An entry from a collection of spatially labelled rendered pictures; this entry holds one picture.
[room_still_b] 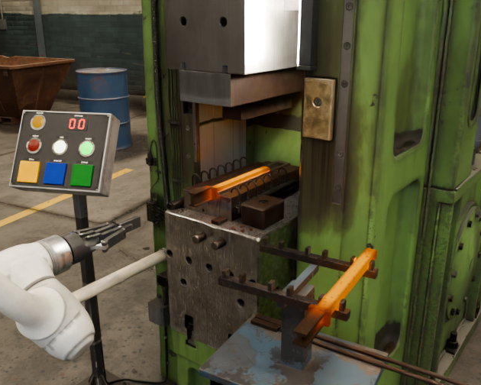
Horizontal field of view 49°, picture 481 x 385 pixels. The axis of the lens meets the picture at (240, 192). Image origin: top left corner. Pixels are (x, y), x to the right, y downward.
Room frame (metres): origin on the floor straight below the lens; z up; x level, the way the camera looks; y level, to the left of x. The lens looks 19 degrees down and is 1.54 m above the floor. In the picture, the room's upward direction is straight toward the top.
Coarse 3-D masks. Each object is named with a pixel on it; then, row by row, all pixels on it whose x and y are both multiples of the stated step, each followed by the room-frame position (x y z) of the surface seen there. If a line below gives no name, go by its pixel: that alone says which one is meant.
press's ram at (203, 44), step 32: (192, 0) 1.60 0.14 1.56; (224, 0) 1.53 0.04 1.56; (256, 0) 1.53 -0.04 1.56; (288, 0) 1.63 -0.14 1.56; (192, 32) 1.60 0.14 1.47; (224, 32) 1.53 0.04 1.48; (256, 32) 1.53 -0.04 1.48; (288, 32) 1.66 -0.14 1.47; (192, 64) 1.60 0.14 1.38; (224, 64) 1.53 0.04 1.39; (256, 64) 1.53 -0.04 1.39; (288, 64) 1.67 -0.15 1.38
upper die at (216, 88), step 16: (192, 80) 1.60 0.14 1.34; (208, 80) 1.57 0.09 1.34; (224, 80) 1.53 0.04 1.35; (240, 80) 1.56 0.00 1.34; (256, 80) 1.62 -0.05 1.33; (272, 80) 1.69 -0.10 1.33; (288, 80) 1.76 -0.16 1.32; (192, 96) 1.60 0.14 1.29; (208, 96) 1.57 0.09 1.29; (224, 96) 1.53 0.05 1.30; (240, 96) 1.56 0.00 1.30; (256, 96) 1.62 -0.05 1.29; (272, 96) 1.69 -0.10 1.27
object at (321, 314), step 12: (372, 252) 1.19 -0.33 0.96; (360, 264) 1.13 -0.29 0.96; (348, 276) 1.07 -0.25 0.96; (360, 276) 1.10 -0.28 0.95; (336, 288) 1.01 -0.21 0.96; (348, 288) 1.03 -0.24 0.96; (324, 300) 0.96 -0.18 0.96; (336, 300) 0.96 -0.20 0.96; (312, 312) 0.91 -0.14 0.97; (324, 312) 0.91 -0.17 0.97; (300, 324) 0.87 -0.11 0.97; (312, 324) 0.87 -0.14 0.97; (324, 324) 0.91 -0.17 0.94; (300, 336) 0.84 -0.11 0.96; (312, 336) 0.86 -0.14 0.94
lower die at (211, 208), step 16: (224, 176) 1.77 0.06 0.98; (256, 176) 1.71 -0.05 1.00; (272, 176) 1.73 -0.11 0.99; (288, 176) 1.78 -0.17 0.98; (224, 192) 1.57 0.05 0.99; (240, 192) 1.57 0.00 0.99; (288, 192) 1.78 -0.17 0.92; (192, 208) 1.61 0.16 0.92; (208, 208) 1.57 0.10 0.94; (224, 208) 1.53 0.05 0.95
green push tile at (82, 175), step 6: (78, 168) 1.71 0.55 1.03; (84, 168) 1.70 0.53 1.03; (90, 168) 1.70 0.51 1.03; (72, 174) 1.70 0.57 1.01; (78, 174) 1.70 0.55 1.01; (84, 174) 1.69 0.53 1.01; (90, 174) 1.69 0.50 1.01; (72, 180) 1.69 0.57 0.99; (78, 180) 1.69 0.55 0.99; (84, 180) 1.68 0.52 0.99; (90, 180) 1.68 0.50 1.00; (84, 186) 1.68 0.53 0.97; (90, 186) 1.67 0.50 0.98
